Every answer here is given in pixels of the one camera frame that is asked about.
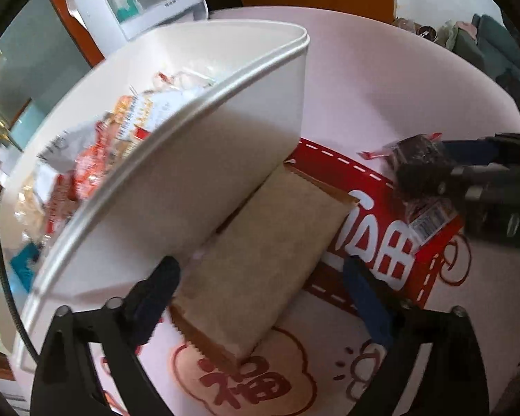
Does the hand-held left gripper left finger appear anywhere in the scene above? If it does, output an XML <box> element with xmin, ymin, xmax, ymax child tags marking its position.
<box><xmin>29</xmin><ymin>257</ymin><xmax>181</xmax><ymax>416</ymax></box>

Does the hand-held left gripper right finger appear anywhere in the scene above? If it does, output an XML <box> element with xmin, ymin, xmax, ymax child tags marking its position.
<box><xmin>344</xmin><ymin>258</ymin><xmax>490</xmax><ymax>416</ymax></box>

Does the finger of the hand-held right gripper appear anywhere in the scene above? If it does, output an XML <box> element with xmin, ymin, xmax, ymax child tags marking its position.
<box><xmin>440</xmin><ymin>136</ymin><xmax>505</xmax><ymax>166</ymax></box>
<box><xmin>396</xmin><ymin>162</ymin><xmax>486</xmax><ymax>202</ymax></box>

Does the clear dark cake packet red edge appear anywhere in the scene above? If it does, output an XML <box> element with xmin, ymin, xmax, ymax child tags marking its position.
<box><xmin>356</xmin><ymin>131</ymin><xmax>459</xmax><ymax>244</ymax></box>

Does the tan paper snack packet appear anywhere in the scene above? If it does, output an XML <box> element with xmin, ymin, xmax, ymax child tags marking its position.
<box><xmin>168</xmin><ymin>162</ymin><xmax>361</xmax><ymax>362</ymax></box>

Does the white plastic bin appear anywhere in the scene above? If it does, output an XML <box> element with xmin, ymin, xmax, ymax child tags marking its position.
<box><xmin>2</xmin><ymin>18</ymin><xmax>310</xmax><ymax>369</ymax></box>

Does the red and white cookie packet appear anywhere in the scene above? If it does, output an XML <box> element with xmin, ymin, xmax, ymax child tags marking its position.
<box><xmin>42</xmin><ymin>130</ymin><xmax>128</xmax><ymax>237</ymax></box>

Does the clear puffed rice packet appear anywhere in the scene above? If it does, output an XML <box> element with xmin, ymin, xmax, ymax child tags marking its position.
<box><xmin>14</xmin><ymin>180</ymin><xmax>55</xmax><ymax>245</ymax></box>

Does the silver snack packet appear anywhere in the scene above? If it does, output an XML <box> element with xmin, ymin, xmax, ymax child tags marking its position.
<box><xmin>35</xmin><ymin>122</ymin><xmax>101</xmax><ymax>172</ymax></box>

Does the orange and white bar packet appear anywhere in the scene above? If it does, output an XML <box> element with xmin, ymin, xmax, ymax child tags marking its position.
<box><xmin>113</xmin><ymin>89</ymin><xmax>215</xmax><ymax>140</ymax></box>

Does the clear nut candy bag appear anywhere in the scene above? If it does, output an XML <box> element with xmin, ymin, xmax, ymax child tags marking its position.
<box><xmin>151</xmin><ymin>69</ymin><xmax>215</xmax><ymax>93</ymax></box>

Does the dark teal sofa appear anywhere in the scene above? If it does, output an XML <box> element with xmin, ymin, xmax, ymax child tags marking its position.
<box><xmin>453</xmin><ymin>12</ymin><xmax>520</xmax><ymax>136</ymax></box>

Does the pink cartoon print tablecloth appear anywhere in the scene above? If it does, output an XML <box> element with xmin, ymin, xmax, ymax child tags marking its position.
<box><xmin>95</xmin><ymin>5</ymin><xmax>520</xmax><ymax>416</ymax></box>

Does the wooden glass cabinet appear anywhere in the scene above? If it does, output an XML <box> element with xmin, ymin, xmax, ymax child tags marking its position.
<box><xmin>0</xmin><ymin>0</ymin><xmax>107</xmax><ymax>148</ymax></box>

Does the white countertop appliance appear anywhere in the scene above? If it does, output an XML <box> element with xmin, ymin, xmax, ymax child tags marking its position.
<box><xmin>63</xmin><ymin>0</ymin><xmax>209</xmax><ymax>55</ymax></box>

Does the black cable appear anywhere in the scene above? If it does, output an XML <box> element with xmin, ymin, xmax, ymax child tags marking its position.
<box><xmin>0</xmin><ymin>177</ymin><xmax>41</xmax><ymax>362</ymax></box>

